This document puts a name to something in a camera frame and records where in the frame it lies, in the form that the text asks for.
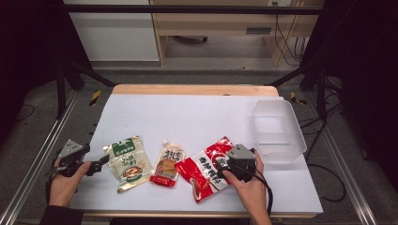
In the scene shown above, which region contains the bundle of black cables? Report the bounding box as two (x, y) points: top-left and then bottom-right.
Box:
(273, 2), (311, 68)

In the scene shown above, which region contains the green and gold sauce packet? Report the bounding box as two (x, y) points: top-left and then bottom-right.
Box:
(102, 135), (155, 195)

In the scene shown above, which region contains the small spouted sauce pouch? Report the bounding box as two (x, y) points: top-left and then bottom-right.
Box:
(149, 139), (187, 188)

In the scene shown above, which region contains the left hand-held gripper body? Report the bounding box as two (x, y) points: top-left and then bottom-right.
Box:
(46, 139), (92, 178)

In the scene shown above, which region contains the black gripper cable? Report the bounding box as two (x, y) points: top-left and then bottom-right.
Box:
(233, 163), (274, 217)

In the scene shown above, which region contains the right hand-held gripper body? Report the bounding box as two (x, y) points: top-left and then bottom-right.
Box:
(223, 143), (258, 184)

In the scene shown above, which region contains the black floor cable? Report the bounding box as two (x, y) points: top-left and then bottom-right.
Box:
(299, 102), (347, 203)

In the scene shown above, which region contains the aluminium rail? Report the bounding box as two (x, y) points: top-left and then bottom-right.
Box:
(304, 93), (379, 225)
(0, 90), (79, 225)

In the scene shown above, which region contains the person's left hand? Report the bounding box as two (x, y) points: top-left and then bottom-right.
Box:
(48, 157), (92, 208)

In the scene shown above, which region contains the wooden desk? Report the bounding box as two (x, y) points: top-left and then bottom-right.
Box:
(149, 0), (325, 68)

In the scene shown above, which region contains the black curtain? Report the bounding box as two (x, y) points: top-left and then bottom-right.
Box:
(0, 0), (92, 148)
(299, 0), (398, 188)

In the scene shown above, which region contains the black metal crossbar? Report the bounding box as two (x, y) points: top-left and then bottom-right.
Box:
(62, 4), (323, 16)

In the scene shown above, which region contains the person's right hand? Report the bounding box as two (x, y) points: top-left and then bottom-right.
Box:
(222, 149), (269, 218)

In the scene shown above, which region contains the white cabinet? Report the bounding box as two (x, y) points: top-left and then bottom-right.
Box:
(63, 0), (161, 63)

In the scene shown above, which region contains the clear plastic container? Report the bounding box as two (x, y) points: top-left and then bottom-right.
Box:
(250, 98), (308, 165)

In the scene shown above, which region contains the black metal stand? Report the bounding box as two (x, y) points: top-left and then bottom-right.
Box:
(55, 59), (117, 120)
(268, 59), (329, 123)

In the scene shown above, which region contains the red and white sauce packet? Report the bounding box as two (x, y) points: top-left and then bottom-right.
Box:
(174, 136), (236, 204)

